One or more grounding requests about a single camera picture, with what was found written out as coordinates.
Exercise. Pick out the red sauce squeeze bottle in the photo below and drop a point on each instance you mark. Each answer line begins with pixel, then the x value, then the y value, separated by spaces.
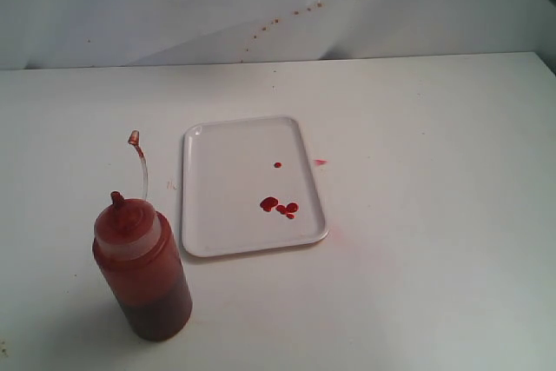
pixel 135 249

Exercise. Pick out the red sauce drops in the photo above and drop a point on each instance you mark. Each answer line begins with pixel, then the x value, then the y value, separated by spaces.
pixel 268 203

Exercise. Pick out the white rectangular plastic tray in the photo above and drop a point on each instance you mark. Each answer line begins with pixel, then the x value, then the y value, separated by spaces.
pixel 228 169

